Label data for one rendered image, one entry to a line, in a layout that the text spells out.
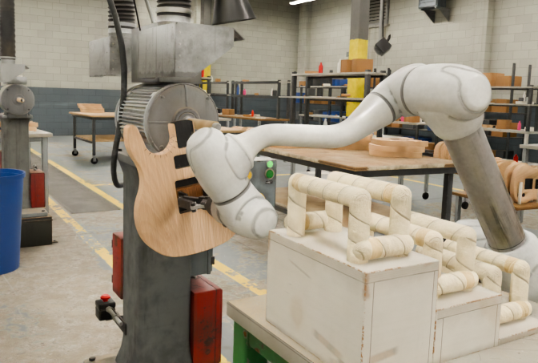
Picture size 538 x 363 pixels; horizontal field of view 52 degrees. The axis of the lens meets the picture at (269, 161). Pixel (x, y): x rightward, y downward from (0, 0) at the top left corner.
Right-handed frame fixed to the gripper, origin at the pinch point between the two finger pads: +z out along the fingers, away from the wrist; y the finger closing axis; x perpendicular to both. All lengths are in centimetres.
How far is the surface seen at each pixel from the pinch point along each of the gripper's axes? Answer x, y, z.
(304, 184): 16, -10, -74
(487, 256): -6, 27, -81
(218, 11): 52, 17, 2
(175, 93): 28.9, 6.3, 18.0
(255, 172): -2.2, 30.9, 16.4
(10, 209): -51, -27, 280
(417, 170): -56, 225, 128
